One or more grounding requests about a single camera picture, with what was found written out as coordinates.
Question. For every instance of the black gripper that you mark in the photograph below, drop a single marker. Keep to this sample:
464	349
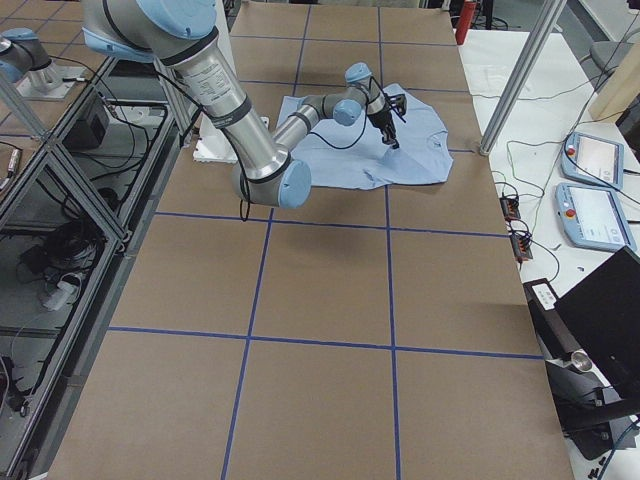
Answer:
383	121

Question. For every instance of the light blue t-shirt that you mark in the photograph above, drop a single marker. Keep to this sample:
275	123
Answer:
354	157

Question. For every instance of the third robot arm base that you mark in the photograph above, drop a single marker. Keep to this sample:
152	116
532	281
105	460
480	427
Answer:
26	64

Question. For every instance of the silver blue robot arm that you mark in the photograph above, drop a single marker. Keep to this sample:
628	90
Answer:
183	36

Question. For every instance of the red cylinder bottle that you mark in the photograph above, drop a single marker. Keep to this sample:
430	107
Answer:
465	21

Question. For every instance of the black orange connector module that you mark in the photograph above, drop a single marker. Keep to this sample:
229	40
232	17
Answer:
520	244
510	208

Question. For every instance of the far blue teach pendant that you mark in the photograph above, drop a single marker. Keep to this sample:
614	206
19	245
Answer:
593	160

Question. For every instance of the blue teach pendant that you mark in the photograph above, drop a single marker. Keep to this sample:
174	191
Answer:
593	160
592	217

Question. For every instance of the near blue teach pendant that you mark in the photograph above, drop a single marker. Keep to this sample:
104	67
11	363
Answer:
592	217

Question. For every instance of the black label box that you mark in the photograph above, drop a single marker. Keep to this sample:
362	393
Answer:
555	335

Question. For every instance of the black power adapter box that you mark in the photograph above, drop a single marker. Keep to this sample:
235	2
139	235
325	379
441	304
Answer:
89	129

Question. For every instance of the black monitor on stand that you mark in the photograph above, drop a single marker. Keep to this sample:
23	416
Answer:
602	314

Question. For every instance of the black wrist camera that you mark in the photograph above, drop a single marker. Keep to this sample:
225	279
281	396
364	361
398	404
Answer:
397	104

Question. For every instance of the aluminium frame post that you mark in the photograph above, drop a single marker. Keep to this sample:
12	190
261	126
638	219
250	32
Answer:
533	46

